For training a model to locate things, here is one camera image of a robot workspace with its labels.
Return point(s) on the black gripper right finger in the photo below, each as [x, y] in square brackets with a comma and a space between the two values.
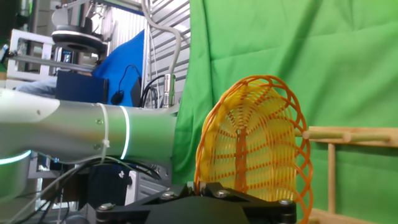
[273, 213]

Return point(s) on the black power adapter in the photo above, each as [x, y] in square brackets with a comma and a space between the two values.
[136, 93]

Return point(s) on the white metal frame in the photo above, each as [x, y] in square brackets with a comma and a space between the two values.
[14, 56]

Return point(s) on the wooden dish rack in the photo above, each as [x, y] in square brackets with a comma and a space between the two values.
[373, 137]

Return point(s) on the aluminium frame bar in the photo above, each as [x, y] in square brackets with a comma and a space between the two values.
[46, 60]

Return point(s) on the green cloth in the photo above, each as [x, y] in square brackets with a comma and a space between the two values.
[280, 37]

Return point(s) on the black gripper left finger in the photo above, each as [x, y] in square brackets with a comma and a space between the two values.
[130, 214]

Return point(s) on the dark blue box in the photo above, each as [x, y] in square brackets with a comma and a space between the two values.
[81, 87]

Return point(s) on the black computer mouse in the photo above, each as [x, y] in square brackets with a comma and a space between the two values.
[117, 98]

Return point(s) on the black round device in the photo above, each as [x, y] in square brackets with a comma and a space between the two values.
[77, 40]

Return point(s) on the silver green robot arm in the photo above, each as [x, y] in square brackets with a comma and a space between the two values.
[77, 127]

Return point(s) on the grey blue fabric bundle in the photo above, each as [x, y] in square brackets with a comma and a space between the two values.
[40, 88]

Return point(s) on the yellow woven plastic basket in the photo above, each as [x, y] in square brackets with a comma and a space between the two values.
[258, 140]

